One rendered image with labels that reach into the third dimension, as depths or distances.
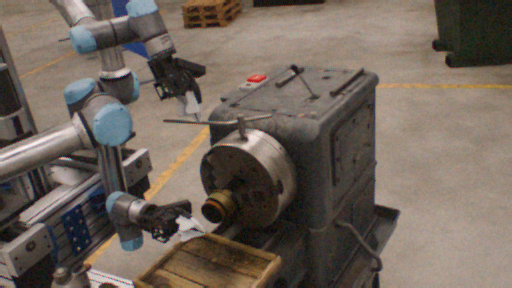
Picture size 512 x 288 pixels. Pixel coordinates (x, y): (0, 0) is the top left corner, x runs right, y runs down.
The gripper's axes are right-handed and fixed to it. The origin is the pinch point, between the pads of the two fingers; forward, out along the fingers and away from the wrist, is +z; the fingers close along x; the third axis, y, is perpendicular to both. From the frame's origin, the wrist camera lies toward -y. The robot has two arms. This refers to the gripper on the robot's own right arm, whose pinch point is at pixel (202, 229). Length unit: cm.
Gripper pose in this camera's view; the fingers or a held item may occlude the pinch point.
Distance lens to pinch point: 137.5
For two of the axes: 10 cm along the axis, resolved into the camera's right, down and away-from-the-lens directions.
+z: 8.3, 2.0, -5.1
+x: -0.5, -9.1, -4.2
